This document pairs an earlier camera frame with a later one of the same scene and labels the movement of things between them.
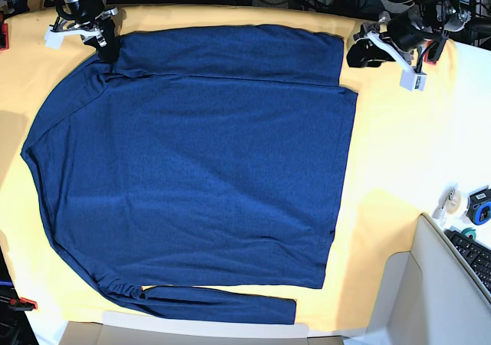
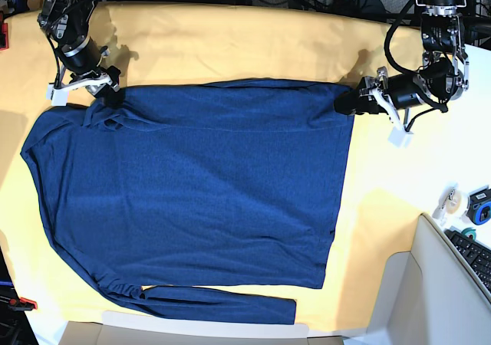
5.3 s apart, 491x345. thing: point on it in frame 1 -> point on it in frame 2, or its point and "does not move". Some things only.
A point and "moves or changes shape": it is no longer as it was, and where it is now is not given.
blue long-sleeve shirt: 208,156 moves or changes shape
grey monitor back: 430,296 does not move
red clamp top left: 4,33 does not move
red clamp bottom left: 23,303 does not move
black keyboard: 477,254 does not move
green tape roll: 469,231 does not move
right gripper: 405,31 -> 399,92
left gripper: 81,14 -> 83,64
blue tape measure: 479,207 does not move
